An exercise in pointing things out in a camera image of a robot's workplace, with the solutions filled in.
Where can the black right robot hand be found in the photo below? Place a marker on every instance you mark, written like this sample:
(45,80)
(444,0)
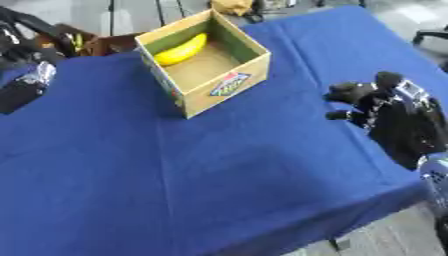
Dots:
(405,130)

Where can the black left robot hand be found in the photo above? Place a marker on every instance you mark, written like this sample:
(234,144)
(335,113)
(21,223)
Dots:
(17,95)

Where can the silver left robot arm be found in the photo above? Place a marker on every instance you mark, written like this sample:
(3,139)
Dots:
(41,71)

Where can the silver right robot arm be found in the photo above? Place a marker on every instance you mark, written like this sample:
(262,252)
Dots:
(437,186)

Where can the brown open cardboard box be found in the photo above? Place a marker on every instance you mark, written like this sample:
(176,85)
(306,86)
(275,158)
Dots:
(111,45)

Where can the tan cardboard box green inside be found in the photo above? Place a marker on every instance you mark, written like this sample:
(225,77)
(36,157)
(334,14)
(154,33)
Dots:
(204,96)

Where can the black chair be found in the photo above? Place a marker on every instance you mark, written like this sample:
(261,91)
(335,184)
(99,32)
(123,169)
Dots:
(429,35)

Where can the black tripod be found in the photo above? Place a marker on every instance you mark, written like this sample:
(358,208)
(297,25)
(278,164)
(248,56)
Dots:
(111,16)

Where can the yellow toy banana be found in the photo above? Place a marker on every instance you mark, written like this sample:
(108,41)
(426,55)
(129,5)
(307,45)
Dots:
(178,52)

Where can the tan bag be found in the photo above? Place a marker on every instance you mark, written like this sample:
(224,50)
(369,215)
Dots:
(232,6)

